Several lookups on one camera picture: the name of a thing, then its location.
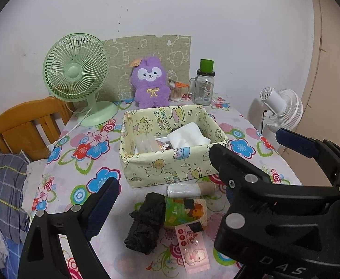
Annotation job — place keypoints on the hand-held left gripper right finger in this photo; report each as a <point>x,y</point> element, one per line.
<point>231,195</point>

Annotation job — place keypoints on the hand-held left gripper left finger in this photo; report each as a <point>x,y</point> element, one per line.
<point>100,206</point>

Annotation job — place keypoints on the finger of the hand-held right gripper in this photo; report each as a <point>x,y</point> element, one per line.
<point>296,141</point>
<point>231,162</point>

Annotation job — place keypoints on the white tissue paper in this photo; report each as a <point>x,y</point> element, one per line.
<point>187,136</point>

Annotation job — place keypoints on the orange green tissue pack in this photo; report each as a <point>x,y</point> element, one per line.
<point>175,212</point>

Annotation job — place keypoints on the pink cartoon packet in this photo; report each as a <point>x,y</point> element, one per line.
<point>193,252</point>

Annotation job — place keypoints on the yellow printed storage box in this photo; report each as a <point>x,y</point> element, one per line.
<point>158,168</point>

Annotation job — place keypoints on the clear plastic packet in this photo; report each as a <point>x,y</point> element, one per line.
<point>145,144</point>

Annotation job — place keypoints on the white standing fan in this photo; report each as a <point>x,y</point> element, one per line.
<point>289,107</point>

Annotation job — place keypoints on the floral tablecloth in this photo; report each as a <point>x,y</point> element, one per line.
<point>80,151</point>

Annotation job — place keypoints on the beige door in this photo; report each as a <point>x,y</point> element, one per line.
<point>332,78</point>

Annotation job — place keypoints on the white pillow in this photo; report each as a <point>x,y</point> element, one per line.
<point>32,180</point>

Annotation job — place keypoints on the glass jar green lid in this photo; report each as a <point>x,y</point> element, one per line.
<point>203,90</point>

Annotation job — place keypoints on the cotton swab container orange lid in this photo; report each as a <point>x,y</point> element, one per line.
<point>177,93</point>

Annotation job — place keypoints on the grey plaid pillow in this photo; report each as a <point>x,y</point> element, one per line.
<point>4,180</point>

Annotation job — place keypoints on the blue bed sheet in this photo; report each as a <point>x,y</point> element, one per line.
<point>10,255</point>

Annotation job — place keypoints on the purple plush toy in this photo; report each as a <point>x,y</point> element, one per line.
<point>149,93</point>

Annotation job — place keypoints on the wooden bed headboard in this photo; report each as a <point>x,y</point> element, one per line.
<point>18,122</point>

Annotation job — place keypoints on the green printed board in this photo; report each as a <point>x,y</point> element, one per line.
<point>158,46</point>

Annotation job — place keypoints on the green desk fan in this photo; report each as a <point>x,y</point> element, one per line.
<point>72,71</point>

